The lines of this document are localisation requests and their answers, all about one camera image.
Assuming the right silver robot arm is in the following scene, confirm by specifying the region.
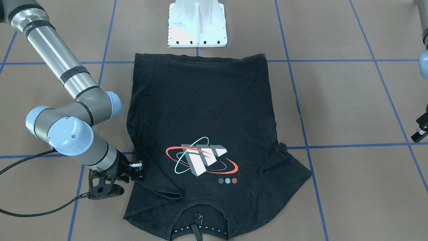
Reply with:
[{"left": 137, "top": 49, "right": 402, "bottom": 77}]
[{"left": 1, "top": 0, "right": 143, "bottom": 182}]

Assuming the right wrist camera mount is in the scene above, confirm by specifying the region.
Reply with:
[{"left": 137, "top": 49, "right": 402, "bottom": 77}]
[{"left": 88, "top": 169, "right": 124, "bottom": 200}]

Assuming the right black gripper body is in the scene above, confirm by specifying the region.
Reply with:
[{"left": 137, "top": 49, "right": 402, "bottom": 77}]
[{"left": 106, "top": 152, "right": 133, "bottom": 181}]

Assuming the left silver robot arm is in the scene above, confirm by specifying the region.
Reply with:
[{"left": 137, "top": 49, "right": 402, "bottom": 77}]
[{"left": 411, "top": 0, "right": 428, "bottom": 143}]

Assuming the black braided cable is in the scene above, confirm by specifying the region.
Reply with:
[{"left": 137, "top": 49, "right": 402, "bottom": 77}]
[{"left": 0, "top": 149, "right": 90, "bottom": 215}]

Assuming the white camera stand base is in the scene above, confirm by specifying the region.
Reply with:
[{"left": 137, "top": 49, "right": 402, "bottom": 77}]
[{"left": 167, "top": 0, "right": 228, "bottom": 48}]

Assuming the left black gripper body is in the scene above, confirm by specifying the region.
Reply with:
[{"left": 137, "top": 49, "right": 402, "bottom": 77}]
[{"left": 411, "top": 107, "right": 428, "bottom": 143}]

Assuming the black graphic t-shirt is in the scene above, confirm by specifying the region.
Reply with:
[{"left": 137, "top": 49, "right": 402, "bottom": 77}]
[{"left": 124, "top": 54, "right": 311, "bottom": 241}]

